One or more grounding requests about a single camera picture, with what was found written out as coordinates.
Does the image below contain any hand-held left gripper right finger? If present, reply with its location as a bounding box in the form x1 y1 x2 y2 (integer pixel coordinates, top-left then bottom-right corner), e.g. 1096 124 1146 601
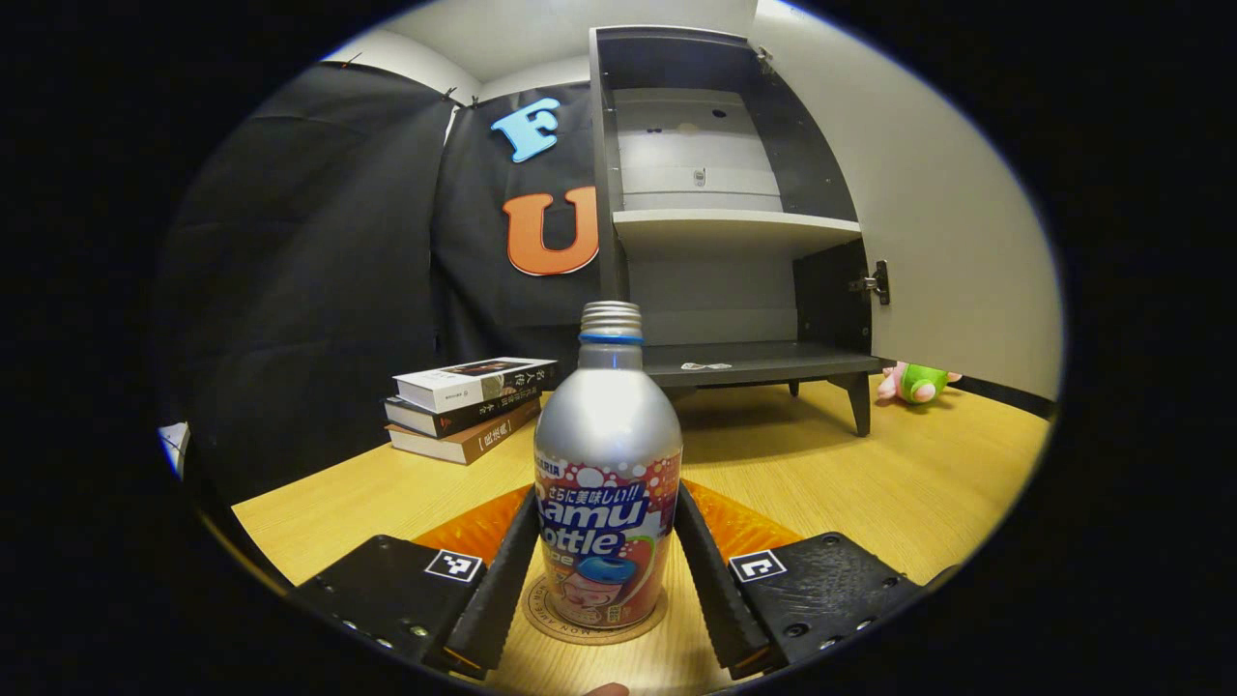
674 478 958 681

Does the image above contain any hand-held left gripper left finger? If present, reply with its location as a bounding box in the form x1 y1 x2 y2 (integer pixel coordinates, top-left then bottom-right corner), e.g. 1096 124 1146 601
290 481 542 678

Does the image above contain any round brown coaster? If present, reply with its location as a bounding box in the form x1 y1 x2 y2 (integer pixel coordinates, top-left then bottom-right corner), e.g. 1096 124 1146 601
522 570 670 647

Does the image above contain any silver aluminium bottle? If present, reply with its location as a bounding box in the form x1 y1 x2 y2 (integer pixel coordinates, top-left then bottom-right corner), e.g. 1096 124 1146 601
533 301 684 631

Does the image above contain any beige cabinet door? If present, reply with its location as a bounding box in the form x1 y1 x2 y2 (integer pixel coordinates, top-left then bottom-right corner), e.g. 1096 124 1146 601
749 0 1064 402

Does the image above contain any white cabinet shelf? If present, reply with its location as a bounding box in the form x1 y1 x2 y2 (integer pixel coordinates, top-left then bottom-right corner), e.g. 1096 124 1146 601
613 210 863 260

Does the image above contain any brown book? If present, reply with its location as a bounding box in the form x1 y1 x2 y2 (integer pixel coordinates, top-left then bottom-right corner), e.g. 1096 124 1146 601
387 401 542 466

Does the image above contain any black book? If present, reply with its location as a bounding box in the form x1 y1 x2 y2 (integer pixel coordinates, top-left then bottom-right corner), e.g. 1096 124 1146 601
385 387 544 439

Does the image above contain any green and pink plush toy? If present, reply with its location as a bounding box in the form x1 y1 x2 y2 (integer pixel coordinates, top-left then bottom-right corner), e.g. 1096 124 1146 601
877 362 964 405

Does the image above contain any black backdrop cloth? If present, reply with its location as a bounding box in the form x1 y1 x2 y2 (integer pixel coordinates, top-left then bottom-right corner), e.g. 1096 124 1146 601
155 63 1056 504

